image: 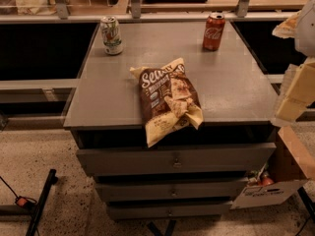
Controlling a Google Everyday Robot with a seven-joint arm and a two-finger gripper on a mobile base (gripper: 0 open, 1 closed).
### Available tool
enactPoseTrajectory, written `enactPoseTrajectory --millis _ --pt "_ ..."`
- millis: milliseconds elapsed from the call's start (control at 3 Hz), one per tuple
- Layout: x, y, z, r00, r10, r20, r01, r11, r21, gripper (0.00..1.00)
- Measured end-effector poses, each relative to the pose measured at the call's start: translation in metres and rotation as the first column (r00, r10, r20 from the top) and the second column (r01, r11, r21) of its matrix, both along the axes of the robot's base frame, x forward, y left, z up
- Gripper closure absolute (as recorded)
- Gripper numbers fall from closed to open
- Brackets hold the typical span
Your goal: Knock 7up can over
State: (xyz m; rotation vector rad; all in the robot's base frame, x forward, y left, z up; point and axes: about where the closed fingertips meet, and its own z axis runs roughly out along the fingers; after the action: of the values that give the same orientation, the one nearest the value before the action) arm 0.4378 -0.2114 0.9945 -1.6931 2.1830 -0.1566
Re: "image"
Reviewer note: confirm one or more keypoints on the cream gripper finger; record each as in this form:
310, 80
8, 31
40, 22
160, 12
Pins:
297, 91

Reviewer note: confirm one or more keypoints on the white green 7up can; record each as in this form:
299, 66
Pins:
111, 37

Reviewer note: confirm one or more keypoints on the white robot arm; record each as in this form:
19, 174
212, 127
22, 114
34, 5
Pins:
302, 26

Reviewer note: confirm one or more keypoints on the red Coca-Cola can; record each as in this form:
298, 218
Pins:
213, 31

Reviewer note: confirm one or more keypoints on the cardboard box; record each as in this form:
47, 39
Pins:
291, 166

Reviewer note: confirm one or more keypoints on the brown yellow chips bag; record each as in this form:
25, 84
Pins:
168, 100

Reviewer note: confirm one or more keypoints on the grey drawer cabinet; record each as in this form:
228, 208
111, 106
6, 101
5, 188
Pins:
190, 171

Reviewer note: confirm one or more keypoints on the black metal stand leg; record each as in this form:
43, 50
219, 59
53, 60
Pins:
36, 214

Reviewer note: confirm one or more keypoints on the metal railing frame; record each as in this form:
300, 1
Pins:
17, 11

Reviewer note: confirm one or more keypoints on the orange cable connector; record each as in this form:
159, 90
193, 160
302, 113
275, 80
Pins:
24, 202

